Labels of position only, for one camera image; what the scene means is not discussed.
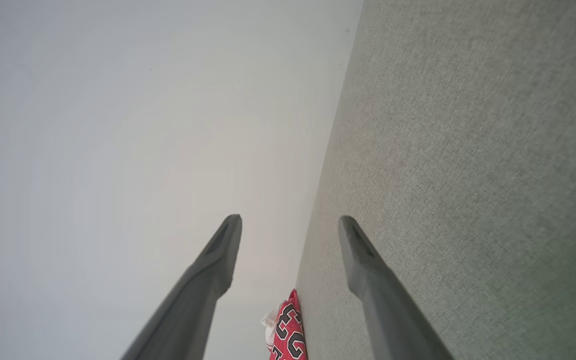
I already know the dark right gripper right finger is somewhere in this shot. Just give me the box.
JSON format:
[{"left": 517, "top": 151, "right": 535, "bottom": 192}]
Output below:
[{"left": 338, "top": 215, "right": 455, "bottom": 360}]

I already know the red and white basketball jersey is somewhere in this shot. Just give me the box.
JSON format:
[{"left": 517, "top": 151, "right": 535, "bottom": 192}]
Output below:
[{"left": 261, "top": 289, "right": 309, "bottom": 360}]

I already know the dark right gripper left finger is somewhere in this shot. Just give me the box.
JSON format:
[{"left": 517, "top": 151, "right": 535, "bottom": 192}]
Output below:
[{"left": 120, "top": 214, "right": 243, "bottom": 360}]

